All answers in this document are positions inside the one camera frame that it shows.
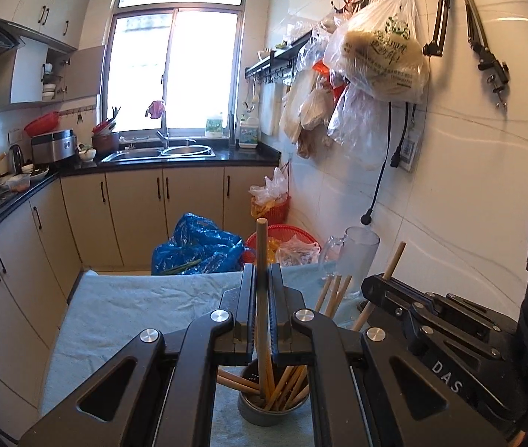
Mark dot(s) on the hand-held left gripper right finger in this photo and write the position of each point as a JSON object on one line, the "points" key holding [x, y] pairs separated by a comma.
{"points": [[274, 307]]}

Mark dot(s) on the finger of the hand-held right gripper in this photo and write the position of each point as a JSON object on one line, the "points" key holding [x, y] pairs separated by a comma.
{"points": [[431, 307], [469, 372]]}

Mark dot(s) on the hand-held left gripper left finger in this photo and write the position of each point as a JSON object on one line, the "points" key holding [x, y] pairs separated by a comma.
{"points": [[250, 307]]}

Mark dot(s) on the long wooden chopstick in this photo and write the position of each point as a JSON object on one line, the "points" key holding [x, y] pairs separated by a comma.
{"points": [[394, 260], [261, 251]]}

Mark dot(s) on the bundle of wooden chopsticks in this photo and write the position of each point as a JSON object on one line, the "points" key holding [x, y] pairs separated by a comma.
{"points": [[292, 384]]}

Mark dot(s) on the perforated metal chopstick holder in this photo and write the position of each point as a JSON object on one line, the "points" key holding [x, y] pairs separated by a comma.
{"points": [[264, 416]]}

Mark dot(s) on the brown pot with utensils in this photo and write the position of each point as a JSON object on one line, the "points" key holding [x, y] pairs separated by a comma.
{"points": [[105, 143]]}

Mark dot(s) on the clear plastic bag in basket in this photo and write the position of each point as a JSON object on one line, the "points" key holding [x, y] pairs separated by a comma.
{"points": [[296, 252]]}

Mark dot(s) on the large red plastic basket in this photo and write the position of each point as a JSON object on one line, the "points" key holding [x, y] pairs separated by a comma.
{"points": [[287, 232]]}

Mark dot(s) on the blue plastic bag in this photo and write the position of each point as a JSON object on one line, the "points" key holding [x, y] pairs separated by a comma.
{"points": [[194, 242]]}

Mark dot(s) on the clear glass mug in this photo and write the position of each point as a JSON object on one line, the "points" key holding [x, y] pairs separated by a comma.
{"points": [[361, 251]]}

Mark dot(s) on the small red plastic basket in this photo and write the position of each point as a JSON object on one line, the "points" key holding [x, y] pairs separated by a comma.
{"points": [[278, 212]]}

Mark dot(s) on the light blue table cloth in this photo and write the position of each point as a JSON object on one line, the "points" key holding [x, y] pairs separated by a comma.
{"points": [[152, 307]]}

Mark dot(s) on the beige lower kitchen cabinets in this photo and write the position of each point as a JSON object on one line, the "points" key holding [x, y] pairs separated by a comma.
{"points": [[138, 214]]}

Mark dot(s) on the black kitchen countertop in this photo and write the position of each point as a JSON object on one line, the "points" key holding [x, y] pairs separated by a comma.
{"points": [[175, 164]]}

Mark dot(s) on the stainless steel sink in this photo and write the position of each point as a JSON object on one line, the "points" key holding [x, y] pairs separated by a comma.
{"points": [[185, 151]]}

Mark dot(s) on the white container green print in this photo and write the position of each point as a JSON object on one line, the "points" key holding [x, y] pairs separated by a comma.
{"points": [[249, 132]]}

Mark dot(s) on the green dish soap bottle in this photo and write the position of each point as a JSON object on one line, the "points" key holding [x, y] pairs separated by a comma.
{"points": [[213, 126]]}

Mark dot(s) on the metal sink faucet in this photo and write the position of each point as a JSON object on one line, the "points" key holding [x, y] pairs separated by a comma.
{"points": [[165, 130]]}

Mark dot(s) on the hanging plastic bags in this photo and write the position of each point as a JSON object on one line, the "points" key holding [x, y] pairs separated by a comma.
{"points": [[310, 107]]}

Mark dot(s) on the pink cloth on faucet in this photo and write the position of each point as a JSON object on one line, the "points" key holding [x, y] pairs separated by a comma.
{"points": [[156, 109]]}

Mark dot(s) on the small mortar bowl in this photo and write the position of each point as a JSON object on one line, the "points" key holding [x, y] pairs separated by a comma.
{"points": [[87, 153]]}

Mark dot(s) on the silver rice cooker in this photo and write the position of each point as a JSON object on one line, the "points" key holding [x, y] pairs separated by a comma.
{"points": [[54, 149]]}

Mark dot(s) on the plastic bag of flatbread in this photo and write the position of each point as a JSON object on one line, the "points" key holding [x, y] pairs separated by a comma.
{"points": [[380, 51]]}

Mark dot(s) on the clear food container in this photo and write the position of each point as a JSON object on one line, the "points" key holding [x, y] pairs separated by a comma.
{"points": [[18, 182]]}

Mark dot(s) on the kitchen window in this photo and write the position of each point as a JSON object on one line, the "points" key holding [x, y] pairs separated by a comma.
{"points": [[138, 65]]}

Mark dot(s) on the red plastic colander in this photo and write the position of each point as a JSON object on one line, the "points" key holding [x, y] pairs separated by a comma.
{"points": [[40, 125]]}

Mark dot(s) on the open dish cabinet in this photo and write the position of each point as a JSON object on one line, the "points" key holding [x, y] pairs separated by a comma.
{"points": [[82, 72]]}

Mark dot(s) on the white wall card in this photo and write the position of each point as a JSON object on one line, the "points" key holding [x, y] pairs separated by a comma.
{"points": [[410, 149]]}

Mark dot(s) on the black wall shelf rack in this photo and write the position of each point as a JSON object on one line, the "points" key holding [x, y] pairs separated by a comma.
{"points": [[273, 58]]}

